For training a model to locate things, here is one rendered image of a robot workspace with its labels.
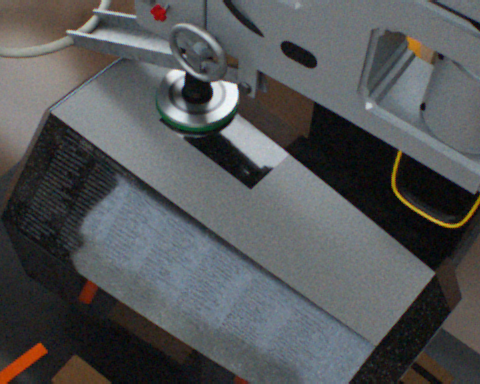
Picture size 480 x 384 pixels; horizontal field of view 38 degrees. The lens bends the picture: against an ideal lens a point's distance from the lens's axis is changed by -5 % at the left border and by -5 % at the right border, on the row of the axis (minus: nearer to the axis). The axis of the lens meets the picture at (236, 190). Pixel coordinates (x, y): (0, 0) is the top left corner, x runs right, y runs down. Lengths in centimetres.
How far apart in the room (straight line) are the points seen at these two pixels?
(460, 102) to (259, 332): 73
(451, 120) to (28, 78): 227
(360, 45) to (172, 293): 79
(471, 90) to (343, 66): 26
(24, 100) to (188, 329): 167
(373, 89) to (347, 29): 16
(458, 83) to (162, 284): 89
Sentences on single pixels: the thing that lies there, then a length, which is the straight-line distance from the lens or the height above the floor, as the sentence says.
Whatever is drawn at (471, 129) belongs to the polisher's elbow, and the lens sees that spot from 131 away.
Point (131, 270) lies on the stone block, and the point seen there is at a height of 71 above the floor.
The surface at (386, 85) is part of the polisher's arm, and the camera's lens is 142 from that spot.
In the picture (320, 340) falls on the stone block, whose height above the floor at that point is 81.
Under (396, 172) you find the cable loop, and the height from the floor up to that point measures 103.
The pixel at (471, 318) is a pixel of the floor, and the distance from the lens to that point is 268.
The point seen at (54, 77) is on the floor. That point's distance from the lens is 321.
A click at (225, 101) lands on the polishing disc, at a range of 187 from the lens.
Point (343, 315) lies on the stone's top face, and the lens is 160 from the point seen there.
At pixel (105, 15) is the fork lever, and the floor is 93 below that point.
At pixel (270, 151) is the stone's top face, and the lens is 181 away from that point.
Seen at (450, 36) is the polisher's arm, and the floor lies 153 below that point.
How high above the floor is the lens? 230
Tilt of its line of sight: 56 degrees down
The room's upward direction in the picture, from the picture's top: 4 degrees clockwise
